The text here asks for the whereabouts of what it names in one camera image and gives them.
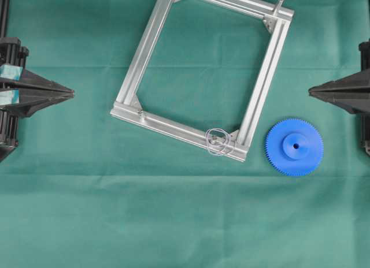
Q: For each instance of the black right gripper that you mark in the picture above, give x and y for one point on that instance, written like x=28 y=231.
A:
x=350 y=93

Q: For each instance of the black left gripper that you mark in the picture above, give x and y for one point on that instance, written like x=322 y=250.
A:
x=16 y=102

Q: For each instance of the blue plastic gear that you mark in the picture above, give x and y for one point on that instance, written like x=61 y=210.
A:
x=294 y=147

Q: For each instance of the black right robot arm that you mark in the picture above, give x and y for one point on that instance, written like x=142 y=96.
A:
x=364 y=118

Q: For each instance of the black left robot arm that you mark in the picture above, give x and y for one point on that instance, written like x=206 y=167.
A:
x=9 y=140

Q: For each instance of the steel shaft far corner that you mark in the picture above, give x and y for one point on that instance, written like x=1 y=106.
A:
x=277 y=7

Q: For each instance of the clear rubber band loop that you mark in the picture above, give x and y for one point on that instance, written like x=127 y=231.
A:
x=218 y=142

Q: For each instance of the aluminium extrusion frame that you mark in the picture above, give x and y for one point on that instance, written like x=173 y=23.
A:
x=127 y=106

